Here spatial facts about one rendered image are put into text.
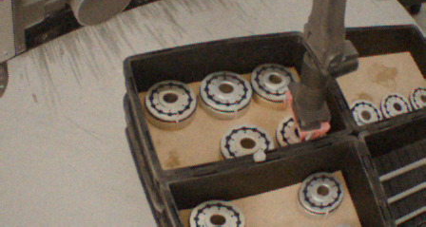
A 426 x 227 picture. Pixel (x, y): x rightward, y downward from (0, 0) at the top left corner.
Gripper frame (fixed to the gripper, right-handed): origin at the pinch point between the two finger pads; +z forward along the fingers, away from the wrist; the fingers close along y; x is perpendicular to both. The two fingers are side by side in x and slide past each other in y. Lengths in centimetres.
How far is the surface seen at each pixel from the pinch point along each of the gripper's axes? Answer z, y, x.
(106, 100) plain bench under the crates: 15.9, 29.7, 35.9
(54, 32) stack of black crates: 43, 93, 53
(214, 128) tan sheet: 3.9, 7.2, 15.8
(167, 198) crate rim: -5.0, -15.2, 29.6
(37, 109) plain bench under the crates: 16, 30, 56
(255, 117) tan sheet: 3.8, 8.7, 7.2
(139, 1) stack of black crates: 43, 103, 19
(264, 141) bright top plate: 1.2, 0.0, 7.9
